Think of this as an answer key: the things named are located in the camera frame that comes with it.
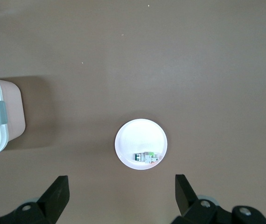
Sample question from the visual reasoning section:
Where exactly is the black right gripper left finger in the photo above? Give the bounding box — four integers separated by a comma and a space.
0, 175, 70, 224

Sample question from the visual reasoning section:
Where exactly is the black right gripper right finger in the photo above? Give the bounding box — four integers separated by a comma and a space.
172, 174, 266, 224

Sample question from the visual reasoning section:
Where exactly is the white round plate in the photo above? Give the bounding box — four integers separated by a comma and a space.
114, 118, 168, 170

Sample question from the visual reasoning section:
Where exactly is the green push button switch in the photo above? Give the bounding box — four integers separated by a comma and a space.
133, 151, 161, 164

